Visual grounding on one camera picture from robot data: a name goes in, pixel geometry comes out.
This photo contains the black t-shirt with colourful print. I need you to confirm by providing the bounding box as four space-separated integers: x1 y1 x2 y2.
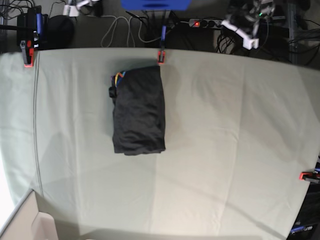
109 65 166 156

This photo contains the red black clamp left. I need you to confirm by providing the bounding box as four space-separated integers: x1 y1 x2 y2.
20 40 34 68

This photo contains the white cable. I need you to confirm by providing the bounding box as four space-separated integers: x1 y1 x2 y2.
84 13 161 47

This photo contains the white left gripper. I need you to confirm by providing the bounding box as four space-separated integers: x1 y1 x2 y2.
221 9 260 49

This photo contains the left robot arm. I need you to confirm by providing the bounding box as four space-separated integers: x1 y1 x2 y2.
221 0 276 50

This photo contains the blue box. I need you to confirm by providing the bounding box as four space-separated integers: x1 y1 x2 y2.
120 0 191 11

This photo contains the black power strip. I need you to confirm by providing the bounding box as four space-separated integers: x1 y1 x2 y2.
188 18 222 30

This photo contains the red black clamp middle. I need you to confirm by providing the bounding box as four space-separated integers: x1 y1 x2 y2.
157 50 166 64

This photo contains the light green table cloth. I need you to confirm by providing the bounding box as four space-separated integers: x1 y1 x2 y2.
0 48 320 240

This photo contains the red black clamp right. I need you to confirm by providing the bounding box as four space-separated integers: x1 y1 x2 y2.
299 171 320 184

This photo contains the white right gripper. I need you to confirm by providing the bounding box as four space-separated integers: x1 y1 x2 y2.
62 0 103 17

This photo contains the red black clamp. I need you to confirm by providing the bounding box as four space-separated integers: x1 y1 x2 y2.
157 50 166 64
299 171 320 184
20 40 34 68

